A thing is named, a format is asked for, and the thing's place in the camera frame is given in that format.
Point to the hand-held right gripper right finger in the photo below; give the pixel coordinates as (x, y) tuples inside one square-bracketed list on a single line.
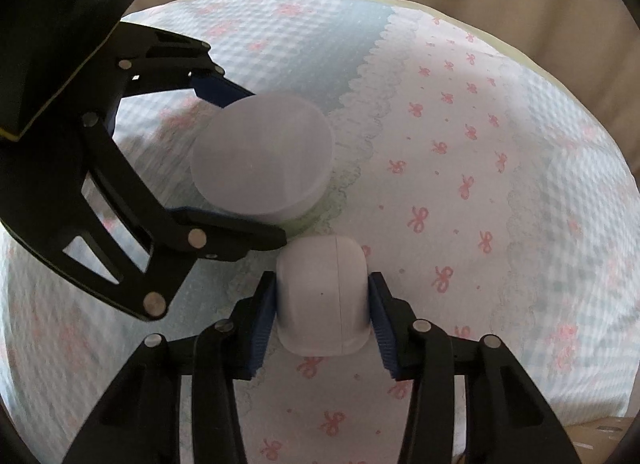
[(382, 329)]

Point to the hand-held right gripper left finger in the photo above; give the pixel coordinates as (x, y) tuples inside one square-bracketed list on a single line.
[(262, 329)]

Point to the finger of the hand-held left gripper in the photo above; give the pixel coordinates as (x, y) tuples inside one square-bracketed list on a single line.
[(220, 91), (225, 239)]

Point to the white earbud case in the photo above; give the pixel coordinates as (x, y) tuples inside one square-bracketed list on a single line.
[(325, 294)]

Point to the white round jar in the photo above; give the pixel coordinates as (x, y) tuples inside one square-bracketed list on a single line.
[(260, 159)]

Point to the cardboard box with pink print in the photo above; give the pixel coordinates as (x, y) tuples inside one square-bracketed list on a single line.
[(600, 441)]

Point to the pale green mattress cover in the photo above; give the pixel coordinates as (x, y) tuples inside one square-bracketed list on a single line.
[(400, 0)]

